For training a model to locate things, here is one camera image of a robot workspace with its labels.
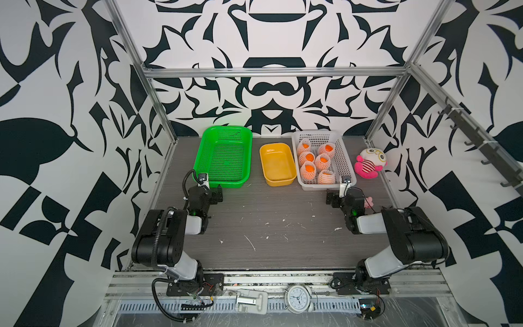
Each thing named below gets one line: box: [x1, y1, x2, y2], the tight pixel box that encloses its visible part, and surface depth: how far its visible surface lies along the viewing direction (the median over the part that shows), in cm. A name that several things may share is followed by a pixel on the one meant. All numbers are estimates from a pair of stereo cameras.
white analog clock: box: [283, 284, 314, 315], surface depth 70 cm
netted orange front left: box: [300, 160, 317, 181], surface depth 98 cm
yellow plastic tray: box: [259, 143, 297, 188], surface depth 110 cm
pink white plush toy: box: [354, 147, 389, 180], surface depth 104 cm
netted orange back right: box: [318, 142, 336, 159], surface depth 107 cm
